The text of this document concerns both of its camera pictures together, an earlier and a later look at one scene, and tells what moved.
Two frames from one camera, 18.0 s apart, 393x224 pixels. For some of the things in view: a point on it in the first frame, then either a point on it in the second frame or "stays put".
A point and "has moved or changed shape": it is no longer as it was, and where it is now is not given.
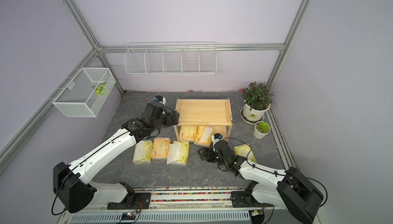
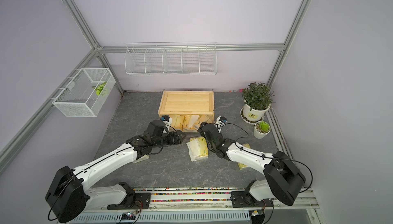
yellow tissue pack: [178, 153] → [197, 148]
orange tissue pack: [203, 135] has moved or changed shape
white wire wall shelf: [171, 59] stays put
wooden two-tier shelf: [216, 112] has moved or changed shape
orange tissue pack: [160, 147] → [190, 123]
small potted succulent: [261, 129] stays put
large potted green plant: [257, 98] stays put
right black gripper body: [212, 156] → [204, 125]
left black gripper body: [166, 120] → [169, 139]
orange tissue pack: [187, 133] has moved or changed shape
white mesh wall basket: [85, 93] stays put
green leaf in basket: [99, 88] stays put
